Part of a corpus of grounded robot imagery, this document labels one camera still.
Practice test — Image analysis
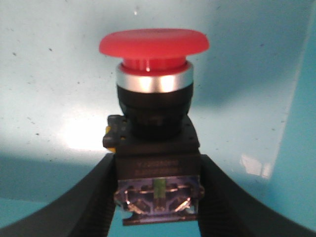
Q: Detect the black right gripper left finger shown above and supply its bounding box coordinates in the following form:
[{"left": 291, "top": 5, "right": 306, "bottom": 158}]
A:
[{"left": 0, "top": 154, "right": 116, "bottom": 237}]

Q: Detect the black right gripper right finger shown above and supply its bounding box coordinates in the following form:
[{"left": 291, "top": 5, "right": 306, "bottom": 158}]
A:
[{"left": 198, "top": 155, "right": 316, "bottom": 237}]

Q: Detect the red button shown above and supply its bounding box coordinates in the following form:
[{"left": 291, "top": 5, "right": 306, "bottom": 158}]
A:
[{"left": 99, "top": 28, "right": 209, "bottom": 226}]

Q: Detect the light blue plastic box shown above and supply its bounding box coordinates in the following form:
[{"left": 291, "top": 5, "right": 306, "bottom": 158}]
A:
[{"left": 0, "top": 0, "right": 316, "bottom": 229}]

